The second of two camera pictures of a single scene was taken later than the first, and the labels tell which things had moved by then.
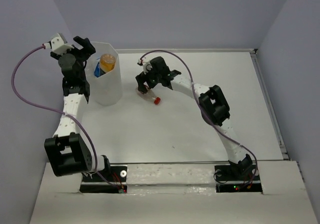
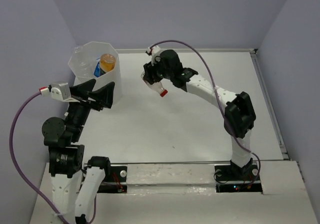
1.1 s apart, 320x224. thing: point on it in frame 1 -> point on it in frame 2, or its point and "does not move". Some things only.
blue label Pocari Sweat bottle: [98, 71] does not move
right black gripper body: [152, 78] does not move
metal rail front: [169, 162] does not move
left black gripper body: [80, 55] -> [79, 112]
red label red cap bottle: [149, 95] -> [157, 85]
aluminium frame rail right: [279, 137] does not move
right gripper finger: [140, 79] -> [150, 70]
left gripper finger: [83, 42] -> [79, 89]
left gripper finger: [88, 46] -> [103, 97]
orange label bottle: [107, 62] does not move
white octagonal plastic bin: [107, 89] does not move
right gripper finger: [148, 89] -> [151, 78]
